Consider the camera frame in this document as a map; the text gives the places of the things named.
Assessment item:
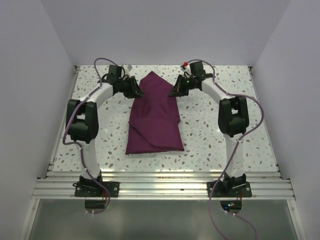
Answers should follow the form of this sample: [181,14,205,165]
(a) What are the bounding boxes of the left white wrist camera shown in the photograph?
[123,64,133,78]

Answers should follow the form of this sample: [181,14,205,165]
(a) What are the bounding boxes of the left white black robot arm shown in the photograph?
[62,65,144,197]

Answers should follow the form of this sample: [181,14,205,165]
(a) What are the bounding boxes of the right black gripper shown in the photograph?
[168,74,195,98]

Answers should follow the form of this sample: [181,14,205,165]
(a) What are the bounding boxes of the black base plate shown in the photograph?
[72,181,120,198]
[206,181,253,198]

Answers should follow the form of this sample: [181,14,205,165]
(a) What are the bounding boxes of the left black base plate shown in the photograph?
[72,181,120,198]

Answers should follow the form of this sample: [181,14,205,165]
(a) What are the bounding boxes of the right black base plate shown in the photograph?
[206,181,253,198]

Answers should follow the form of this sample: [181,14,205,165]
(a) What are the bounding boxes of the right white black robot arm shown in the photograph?
[168,59,250,197]

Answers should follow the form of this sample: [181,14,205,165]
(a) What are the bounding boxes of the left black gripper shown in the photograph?
[117,76,145,99]

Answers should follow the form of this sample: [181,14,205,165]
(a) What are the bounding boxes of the aluminium rail frame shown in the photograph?
[32,65,302,240]

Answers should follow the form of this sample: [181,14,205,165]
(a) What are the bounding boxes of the purple cloth mat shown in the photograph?
[125,71,184,155]

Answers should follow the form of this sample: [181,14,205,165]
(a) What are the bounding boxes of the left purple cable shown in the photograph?
[61,57,112,215]

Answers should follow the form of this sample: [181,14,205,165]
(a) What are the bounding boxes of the purple cable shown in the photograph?
[61,57,112,215]
[187,58,267,240]

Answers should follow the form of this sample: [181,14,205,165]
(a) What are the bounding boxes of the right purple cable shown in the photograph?
[187,58,267,240]

